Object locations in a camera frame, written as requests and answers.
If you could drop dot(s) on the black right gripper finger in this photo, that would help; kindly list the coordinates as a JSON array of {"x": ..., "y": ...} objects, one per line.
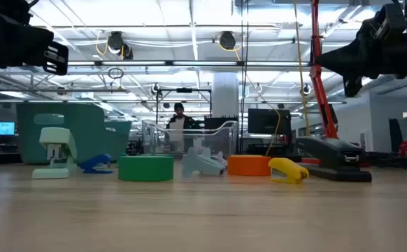
[
  {"x": 353, "y": 85},
  {"x": 347, "y": 59}
]

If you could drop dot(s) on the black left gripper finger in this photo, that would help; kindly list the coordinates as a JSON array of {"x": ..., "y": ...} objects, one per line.
[{"x": 56, "y": 57}]

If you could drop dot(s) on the large black stapler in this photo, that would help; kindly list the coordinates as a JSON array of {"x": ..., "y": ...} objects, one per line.
[{"x": 333, "y": 154}]

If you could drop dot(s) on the mint green stapler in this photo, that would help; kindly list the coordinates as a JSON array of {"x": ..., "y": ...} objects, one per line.
[{"x": 58, "y": 138}]

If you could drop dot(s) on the small yellow stapler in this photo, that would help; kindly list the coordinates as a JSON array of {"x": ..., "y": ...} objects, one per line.
[{"x": 289, "y": 169}]

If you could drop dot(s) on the small blue stapler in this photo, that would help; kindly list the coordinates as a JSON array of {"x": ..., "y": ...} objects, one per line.
[{"x": 95, "y": 162}]

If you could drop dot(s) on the orange tape roll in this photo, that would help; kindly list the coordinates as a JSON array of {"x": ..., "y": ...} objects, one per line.
[{"x": 249, "y": 165}]

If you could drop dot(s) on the green tape roll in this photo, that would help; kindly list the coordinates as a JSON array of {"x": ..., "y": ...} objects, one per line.
[{"x": 145, "y": 168}]

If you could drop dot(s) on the purple staple remover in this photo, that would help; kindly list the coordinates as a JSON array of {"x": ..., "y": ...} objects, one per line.
[{"x": 221, "y": 157}]

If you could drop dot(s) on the red desk lamp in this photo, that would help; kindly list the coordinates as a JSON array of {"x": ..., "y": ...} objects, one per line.
[{"x": 320, "y": 94}]

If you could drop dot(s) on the teal plastic bin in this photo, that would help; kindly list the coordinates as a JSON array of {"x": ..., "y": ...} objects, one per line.
[{"x": 88, "y": 140}]

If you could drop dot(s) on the small desktop monitor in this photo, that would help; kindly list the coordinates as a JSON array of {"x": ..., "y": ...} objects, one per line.
[{"x": 1, "y": 128}]

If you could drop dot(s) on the black desktop monitor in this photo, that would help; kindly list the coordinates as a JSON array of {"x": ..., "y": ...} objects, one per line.
[{"x": 268, "y": 120}]

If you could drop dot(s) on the clear plastic bin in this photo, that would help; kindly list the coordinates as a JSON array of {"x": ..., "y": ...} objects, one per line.
[{"x": 229, "y": 140}]

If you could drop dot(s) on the person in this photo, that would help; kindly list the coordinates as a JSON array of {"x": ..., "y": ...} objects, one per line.
[{"x": 179, "y": 122}]

